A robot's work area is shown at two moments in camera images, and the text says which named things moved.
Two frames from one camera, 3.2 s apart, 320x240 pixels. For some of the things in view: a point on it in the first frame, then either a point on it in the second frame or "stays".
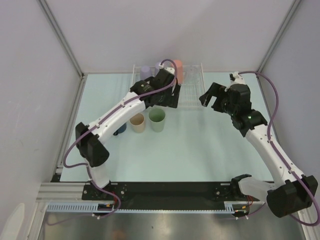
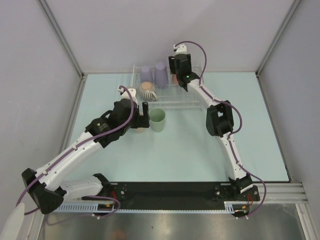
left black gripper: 172,100 -> 141,121
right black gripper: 217,90 -> 172,65
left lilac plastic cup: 145,72 stays
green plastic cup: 156,116 stays
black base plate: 167,195 stays
